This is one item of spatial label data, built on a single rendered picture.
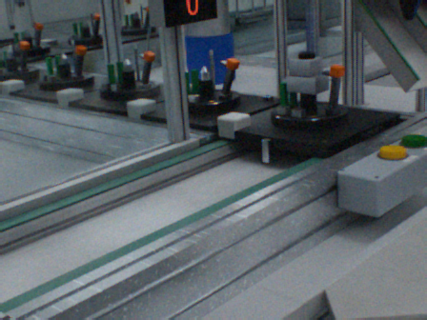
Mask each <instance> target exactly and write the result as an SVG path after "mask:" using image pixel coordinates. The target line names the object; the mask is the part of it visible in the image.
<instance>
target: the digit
mask: <svg viewBox="0 0 427 320"><path fill-rule="evenodd" d="M181 2H182V10H183V22H185V21H188V20H195V19H199V18H203V10H202V0H181Z"/></svg>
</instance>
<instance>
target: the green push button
mask: <svg viewBox="0 0 427 320"><path fill-rule="evenodd" d="M401 144H402V145H403V146H408V147H421V146H426V144H427V137H426V136H423V135H420V134H408V135H405V136H403V137H402V139H401Z"/></svg>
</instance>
